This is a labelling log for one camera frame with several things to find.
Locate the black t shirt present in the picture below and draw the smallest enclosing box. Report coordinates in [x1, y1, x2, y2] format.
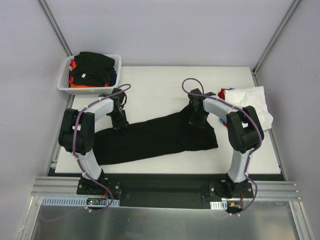
[69, 51, 117, 88]
[93, 104, 218, 165]

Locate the red t shirt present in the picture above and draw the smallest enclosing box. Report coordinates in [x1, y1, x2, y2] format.
[218, 88, 229, 100]

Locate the white t shirt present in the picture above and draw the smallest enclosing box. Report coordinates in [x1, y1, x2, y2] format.
[222, 86, 274, 131]

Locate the white plastic laundry basket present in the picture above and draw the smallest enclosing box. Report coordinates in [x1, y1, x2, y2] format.
[56, 54, 122, 95]

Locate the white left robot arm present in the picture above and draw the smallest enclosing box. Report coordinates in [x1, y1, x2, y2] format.
[58, 88, 129, 195]

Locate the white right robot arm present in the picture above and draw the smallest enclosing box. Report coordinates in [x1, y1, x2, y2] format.
[188, 88, 264, 199]

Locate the dark blue t shirt in basket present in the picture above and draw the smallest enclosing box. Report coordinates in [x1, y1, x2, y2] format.
[108, 68, 117, 87]

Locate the black t shirt in basket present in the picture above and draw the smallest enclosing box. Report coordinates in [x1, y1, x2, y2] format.
[69, 51, 117, 88]

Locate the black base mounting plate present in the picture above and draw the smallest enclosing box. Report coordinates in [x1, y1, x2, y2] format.
[76, 173, 254, 209]

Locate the orange t shirt in basket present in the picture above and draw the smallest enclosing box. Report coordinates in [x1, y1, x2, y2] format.
[68, 59, 113, 88]

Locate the pink t shirt in basket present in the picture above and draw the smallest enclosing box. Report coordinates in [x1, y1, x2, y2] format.
[68, 59, 75, 88]

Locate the right white cable duct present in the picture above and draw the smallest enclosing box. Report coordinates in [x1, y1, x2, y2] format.
[210, 200, 228, 211]

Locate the white cable duct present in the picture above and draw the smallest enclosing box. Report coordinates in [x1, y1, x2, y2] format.
[41, 196, 120, 208]
[210, 200, 228, 211]

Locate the aluminium front rail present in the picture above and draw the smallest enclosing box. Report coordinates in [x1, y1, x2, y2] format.
[31, 176, 303, 202]

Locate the left white cable duct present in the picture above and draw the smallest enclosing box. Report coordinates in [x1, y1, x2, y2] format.
[41, 196, 120, 208]

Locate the left aluminium frame post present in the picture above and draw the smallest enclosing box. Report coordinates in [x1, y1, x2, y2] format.
[36, 0, 73, 67]

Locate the aluminium frame post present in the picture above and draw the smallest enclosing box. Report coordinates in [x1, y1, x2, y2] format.
[251, 0, 303, 76]
[36, 0, 73, 67]

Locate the right aluminium frame post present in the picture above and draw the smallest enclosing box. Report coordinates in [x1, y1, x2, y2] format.
[251, 0, 303, 76]

